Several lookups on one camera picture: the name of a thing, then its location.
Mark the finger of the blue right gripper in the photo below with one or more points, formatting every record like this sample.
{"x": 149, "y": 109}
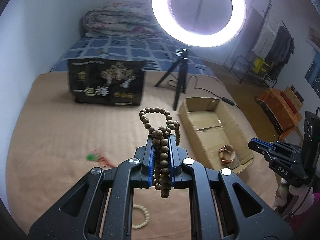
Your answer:
{"x": 260, "y": 142}

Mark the white ring light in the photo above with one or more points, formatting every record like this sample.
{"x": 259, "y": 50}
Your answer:
{"x": 163, "y": 14}

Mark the blue checkered bedsheet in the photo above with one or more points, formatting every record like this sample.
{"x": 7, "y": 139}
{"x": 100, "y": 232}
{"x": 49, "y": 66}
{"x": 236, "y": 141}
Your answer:
{"x": 158, "y": 51}

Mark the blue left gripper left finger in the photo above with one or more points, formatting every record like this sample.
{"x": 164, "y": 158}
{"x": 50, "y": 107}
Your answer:
{"x": 149, "y": 149}

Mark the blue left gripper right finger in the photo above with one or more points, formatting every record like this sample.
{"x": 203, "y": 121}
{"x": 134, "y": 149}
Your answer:
{"x": 172, "y": 179}

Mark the black snack bag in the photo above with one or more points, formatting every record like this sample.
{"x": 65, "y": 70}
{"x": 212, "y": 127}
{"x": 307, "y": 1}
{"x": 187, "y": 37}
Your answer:
{"x": 106, "y": 82}

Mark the folded floral quilt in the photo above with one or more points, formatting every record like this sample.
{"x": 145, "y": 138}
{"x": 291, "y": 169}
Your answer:
{"x": 121, "y": 19}

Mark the black metal shoe rack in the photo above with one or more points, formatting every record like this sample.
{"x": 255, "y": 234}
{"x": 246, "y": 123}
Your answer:
{"x": 243, "y": 70}

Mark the cardboard box tray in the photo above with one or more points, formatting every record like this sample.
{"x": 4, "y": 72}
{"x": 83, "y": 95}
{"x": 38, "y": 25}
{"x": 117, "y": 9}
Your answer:
{"x": 210, "y": 124}

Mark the clothes drying rack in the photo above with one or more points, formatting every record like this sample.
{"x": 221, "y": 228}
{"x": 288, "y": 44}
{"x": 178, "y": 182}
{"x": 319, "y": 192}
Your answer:
{"x": 267, "y": 32}

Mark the black tripod stand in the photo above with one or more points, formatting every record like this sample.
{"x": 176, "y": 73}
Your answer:
{"x": 182, "y": 65}

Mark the orange wooden stool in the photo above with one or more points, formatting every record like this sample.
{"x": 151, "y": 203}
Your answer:
{"x": 283, "y": 113}

